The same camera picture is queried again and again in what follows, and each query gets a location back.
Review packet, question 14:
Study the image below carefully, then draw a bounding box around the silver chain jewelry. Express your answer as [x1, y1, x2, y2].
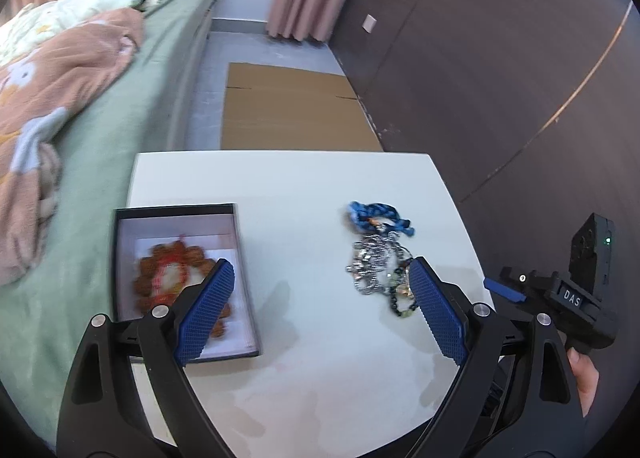
[345, 232, 413, 298]

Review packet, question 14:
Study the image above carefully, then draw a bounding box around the white square table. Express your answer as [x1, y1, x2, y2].
[128, 150, 488, 457]

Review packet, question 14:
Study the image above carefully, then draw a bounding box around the black square jewelry box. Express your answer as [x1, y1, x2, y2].
[111, 204, 262, 362]

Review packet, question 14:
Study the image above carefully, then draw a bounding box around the blue braided rope bracelet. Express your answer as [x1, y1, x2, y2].
[345, 200, 418, 238]

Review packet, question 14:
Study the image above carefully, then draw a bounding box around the white wall switch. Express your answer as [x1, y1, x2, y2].
[362, 14, 376, 33]

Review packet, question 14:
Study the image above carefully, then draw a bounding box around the pink duck print blanket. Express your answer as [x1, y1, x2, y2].
[1, 7, 144, 285]

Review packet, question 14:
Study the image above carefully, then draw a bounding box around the flattened brown cardboard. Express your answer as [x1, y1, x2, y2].
[220, 62, 382, 152]

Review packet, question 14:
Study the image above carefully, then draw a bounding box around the dark wood wardrobe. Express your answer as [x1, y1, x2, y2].
[331, 0, 639, 342]

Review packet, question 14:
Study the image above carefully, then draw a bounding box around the brown wooden bead bracelet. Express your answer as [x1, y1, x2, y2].
[131, 241, 234, 339]

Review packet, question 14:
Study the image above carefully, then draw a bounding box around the person's right hand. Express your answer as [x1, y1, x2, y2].
[567, 348, 600, 417]

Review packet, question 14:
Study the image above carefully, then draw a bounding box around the pale green floral duvet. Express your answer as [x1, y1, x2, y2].
[1, 0, 143, 66]

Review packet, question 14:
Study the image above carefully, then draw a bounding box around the green sheeted bed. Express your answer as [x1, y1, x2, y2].
[1, 0, 217, 447]

